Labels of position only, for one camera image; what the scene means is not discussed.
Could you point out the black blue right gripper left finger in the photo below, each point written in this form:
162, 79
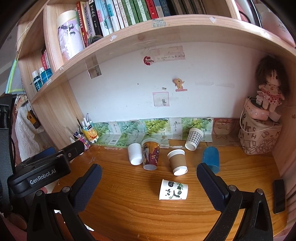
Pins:
43, 224

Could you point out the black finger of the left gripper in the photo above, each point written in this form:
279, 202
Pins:
73, 150

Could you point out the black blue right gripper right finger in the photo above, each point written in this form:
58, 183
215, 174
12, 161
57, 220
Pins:
228, 199

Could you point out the plain white cup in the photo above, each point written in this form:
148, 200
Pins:
135, 154

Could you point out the orange illustrated paper cup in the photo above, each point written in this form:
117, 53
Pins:
150, 151

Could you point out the blue plastic cup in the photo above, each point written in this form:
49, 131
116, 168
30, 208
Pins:
212, 159

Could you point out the white panda paper cup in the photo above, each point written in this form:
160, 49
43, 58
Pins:
171, 190

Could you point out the brown sleeve paper cup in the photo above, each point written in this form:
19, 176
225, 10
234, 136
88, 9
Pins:
178, 162

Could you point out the grey checkered paper cup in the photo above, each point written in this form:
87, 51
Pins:
193, 139

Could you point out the pink small box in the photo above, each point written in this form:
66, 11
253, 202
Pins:
85, 142

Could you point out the orange pen holder box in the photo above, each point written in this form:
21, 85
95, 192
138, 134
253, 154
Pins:
90, 133

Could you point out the white hanging garment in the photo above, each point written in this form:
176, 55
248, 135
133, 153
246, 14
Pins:
28, 145

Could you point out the black phone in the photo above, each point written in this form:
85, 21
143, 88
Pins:
278, 196

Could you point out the green grape paper strip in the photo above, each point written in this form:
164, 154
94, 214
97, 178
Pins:
124, 133

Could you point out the teal bottle left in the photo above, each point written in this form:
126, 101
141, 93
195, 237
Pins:
37, 81

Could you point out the teal bottle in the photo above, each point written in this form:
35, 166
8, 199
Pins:
37, 81
45, 74

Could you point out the teal bottle right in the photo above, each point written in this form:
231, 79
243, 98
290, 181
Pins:
45, 74

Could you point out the beige patterned storage bag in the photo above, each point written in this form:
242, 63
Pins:
258, 136

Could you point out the pink sticky note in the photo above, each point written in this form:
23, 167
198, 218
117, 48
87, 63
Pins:
161, 99

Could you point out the white floral cylinder box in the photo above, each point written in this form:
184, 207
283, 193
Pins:
69, 34

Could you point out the pink round box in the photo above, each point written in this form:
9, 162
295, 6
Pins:
255, 111

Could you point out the red sticker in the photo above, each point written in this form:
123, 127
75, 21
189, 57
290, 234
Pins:
148, 60

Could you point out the yellow duck sticker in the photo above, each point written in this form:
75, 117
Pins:
179, 85

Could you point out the row of books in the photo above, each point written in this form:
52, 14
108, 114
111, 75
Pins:
98, 19

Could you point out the wooden bookshelf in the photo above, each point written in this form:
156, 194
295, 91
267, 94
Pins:
55, 104

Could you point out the brown haired rag doll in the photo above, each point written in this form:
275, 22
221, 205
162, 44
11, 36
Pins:
273, 83

